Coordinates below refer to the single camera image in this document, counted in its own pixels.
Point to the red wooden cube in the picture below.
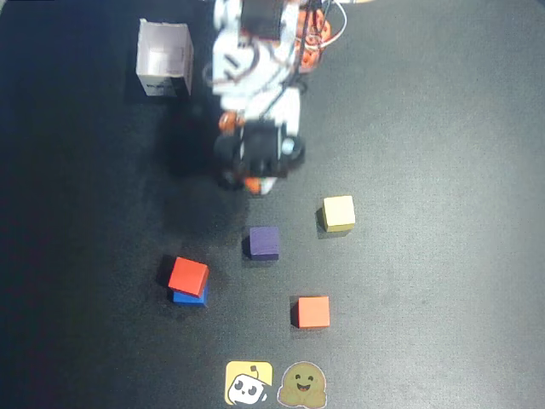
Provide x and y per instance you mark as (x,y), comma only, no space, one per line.
(188,277)

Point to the yellow robot face sticker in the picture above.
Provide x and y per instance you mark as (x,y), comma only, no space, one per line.
(248,382)

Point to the hugging face emoji sticker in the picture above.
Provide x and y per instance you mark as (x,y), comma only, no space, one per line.
(302,384)

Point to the orange wooden cube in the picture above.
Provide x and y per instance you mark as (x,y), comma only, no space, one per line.
(313,311)

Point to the orange robot base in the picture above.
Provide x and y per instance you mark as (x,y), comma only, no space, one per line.
(317,38)

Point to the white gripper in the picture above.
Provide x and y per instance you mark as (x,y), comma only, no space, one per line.
(261,164)

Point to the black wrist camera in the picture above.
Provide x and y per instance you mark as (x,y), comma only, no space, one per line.
(259,151)

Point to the white cardboard box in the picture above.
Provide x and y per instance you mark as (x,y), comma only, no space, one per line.
(164,57)

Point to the orange and white robot arm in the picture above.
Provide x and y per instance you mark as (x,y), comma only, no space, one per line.
(238,55)

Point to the purple wooden cube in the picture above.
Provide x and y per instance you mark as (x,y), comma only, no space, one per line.
(264,240)

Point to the blue wooden cube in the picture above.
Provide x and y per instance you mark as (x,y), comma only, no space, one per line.
(189,299)

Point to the yellow wooden cube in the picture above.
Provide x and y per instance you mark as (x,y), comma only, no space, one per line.
(339,211)

